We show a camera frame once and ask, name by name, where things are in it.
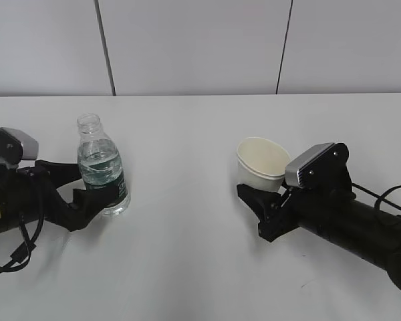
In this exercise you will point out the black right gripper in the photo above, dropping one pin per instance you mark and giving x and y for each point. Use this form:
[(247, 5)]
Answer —
[(278, 214)]

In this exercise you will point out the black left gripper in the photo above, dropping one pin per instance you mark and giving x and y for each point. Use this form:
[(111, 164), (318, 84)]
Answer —
[(35, 195)]

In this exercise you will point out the white paper cup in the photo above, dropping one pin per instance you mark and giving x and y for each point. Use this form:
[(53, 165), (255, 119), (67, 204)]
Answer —
[(261, 164)]

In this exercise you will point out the clear green-label water bottle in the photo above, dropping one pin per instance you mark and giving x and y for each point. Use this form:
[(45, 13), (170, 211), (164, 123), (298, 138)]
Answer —
[(100, 162)]

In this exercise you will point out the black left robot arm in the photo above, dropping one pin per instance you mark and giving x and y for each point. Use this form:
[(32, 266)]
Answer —
[(6, 197)]

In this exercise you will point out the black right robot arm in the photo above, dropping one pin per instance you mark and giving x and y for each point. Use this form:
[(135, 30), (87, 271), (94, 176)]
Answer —
[(337, 217)]

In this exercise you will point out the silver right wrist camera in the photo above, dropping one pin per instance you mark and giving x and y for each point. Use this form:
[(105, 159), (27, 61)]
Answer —
[(322, 169)]

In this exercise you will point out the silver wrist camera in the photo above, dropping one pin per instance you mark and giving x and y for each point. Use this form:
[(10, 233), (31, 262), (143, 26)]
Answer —
[(17, 146), (322, 169)]

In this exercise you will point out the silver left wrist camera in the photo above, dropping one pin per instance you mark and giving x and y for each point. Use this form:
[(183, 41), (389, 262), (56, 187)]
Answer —
[(17, 146)]

